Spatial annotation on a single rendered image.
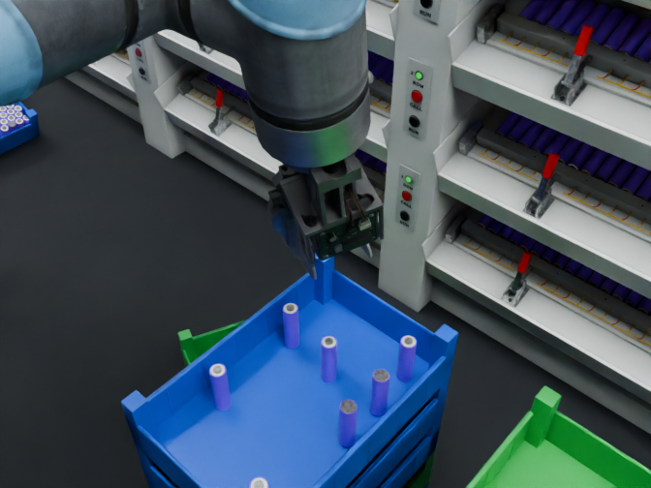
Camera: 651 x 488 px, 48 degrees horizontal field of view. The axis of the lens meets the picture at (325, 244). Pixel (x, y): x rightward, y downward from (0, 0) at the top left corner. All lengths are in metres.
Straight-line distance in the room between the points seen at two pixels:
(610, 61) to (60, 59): 0.70
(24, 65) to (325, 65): 0.18
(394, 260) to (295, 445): 0.58
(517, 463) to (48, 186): 1.22
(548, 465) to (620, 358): 0.39
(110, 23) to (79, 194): 1.20
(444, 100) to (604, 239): 0.29
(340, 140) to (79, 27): 0.19
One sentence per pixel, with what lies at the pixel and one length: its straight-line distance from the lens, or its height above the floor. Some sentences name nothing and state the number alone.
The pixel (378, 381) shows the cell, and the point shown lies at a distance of 0.77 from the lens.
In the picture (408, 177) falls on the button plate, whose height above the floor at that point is 0.29.
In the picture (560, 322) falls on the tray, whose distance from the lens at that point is 1.20.
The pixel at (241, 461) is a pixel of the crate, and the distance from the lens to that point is 0.80.
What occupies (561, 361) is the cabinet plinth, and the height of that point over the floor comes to 0.04.
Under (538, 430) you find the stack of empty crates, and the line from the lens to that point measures 0.81.
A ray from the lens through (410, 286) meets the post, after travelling 1.32.
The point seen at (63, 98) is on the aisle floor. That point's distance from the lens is 2.01.
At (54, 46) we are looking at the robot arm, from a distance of 0.47.
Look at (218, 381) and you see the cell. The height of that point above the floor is 0.38.
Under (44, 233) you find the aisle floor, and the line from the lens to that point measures 1.60.
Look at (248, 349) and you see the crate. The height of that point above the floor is 0.33.
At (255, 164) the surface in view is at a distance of 1.47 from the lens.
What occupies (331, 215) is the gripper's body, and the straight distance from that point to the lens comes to 0.60.
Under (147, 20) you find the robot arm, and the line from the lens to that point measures 0.51.
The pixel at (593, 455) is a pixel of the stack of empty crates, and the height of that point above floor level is 0.35.
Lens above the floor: 1.01
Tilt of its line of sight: 44 degrees down
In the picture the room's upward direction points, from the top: straight up
